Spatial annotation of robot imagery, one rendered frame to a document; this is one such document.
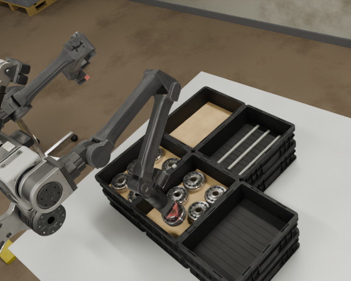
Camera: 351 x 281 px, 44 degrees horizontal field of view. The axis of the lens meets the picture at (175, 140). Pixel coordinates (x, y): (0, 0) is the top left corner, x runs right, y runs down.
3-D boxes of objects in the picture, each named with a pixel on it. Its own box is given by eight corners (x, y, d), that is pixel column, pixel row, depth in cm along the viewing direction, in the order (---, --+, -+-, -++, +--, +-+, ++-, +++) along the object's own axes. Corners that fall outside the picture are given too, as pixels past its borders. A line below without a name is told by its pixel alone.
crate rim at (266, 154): (242, 183, 188) (240, 179, 186) (194, 154, 207) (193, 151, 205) (297, 128, 203) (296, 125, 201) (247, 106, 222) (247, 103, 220)
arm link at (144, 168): (154, 78, 163) (173, 80, 155) (165, 83, 167) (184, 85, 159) (122, 188, 162) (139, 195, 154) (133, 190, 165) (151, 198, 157)
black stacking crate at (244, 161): (244, 195, 194) (241, 179, 187) (198, 167, 213) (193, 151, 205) (297, 143, 209) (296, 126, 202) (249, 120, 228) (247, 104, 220)
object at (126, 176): (118, 193, 208) (117, 192, 207) (107, 182, 214) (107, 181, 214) (134, 180, 211) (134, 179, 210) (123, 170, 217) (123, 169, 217)
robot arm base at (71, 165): (59, 182, 144) (44, 157, 136) (77, 165, 148) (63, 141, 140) (74, 192, 139) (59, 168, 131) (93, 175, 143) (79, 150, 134)
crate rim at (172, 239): (177, 246, 173) (175, 243, 171) (131, 209, 192) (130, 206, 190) (242, 183, 188) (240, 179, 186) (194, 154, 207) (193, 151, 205)
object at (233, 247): (237, 304, 160) (233, 289, 153) (183, 258, 179) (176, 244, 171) (301, 231, 175) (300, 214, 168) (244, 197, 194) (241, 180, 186)
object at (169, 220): (172, 228, 174) (172, 228, 174) (157, 216, 181) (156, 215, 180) (188, 209, 176) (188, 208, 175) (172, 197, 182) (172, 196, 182)
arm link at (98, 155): (148, 59, 159) (165, 60, 152) (167, 85, 167) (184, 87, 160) (70, 153, 144) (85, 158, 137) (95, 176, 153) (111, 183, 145)
